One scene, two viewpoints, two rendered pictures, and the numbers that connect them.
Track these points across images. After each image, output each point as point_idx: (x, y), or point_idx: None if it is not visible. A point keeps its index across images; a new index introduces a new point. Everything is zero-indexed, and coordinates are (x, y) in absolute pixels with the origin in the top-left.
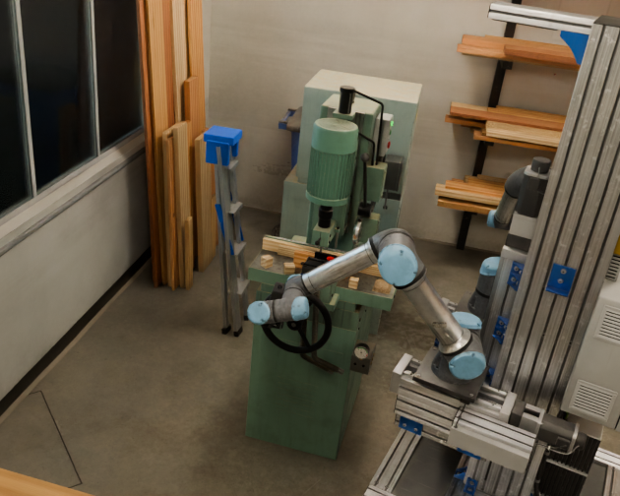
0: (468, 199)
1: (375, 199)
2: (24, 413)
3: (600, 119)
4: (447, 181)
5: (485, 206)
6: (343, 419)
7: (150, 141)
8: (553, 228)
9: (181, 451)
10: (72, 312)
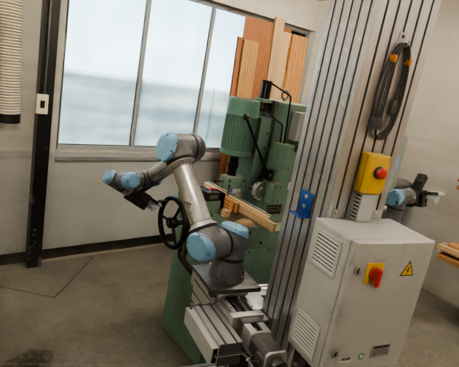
0: None
1: (276, 168)
2: (73, 261)
3: (336, 51)
4: (454, 242)
5: None
6: None
7: None
8: (304, 156)
9: (117, 312)
10: (139, 229)
